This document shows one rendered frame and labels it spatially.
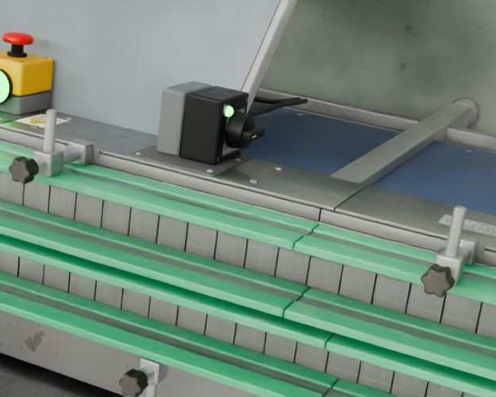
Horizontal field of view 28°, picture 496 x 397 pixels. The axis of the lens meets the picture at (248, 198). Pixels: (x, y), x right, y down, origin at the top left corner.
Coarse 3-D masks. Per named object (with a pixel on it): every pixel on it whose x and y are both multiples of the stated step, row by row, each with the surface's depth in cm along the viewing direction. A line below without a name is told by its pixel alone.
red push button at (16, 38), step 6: (6, 36) 127; (12, 36) 127; (18, 36) 127; (24, 36) 128; (30, 36) 128; (6, 42) 127; (12, 42) 127; (18, 42) 127; (24, 42) 127; (30, 42) 128; (12, 48) 129; (18, 48) 128
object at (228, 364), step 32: (0, 288) 122; (32, 288) 122; (32, 320) 115; (64, 320) 115; (96, 320) 117; (128, 320) 117; (128, 352) 111; (160, 352) 110; (192, 352) 111; (224, 352) 112; (256, 352) 113; (256, 384) 106; (288, 384) 106; (320, 384) 108; (352, 384) 108
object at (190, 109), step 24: (168, 96) 117; (192, 96) 115; (216, 96) 116; (240, 96) 119; (168, 120) 117; (192, 120) 116; (216, 120) 115; (168, 144) 118; (192, 144) 117; (216, 144) 116
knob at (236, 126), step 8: (240, 112) 118; (232, 120) 116; (240, 120) 116; (248, 120) 117; (232, 128) 116; (240, 128) 116; (248, 128) 117; (256, 128) 118; (264, 128) 119; (232, 136) 116; (240, 136) 116; (248, 136) 116; (256, 136) 117; (232, 144) 117; (240, 144) 117; (248, 144) 118
